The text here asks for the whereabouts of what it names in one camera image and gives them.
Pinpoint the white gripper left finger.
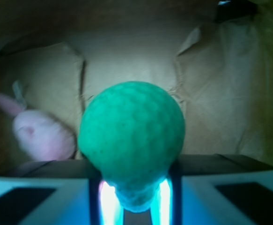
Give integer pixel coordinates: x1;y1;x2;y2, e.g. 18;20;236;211
0;160;118;225

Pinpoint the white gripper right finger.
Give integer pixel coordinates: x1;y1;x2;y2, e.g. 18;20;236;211
151;153;273;225

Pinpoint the green foam ball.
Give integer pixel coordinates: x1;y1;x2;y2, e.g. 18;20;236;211
77;81;185;213

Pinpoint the pink plush bunny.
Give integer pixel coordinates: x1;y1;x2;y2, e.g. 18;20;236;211
0;93;76;161

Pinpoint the brown paper bag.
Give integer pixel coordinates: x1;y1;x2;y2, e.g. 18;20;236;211
0;0;273;166

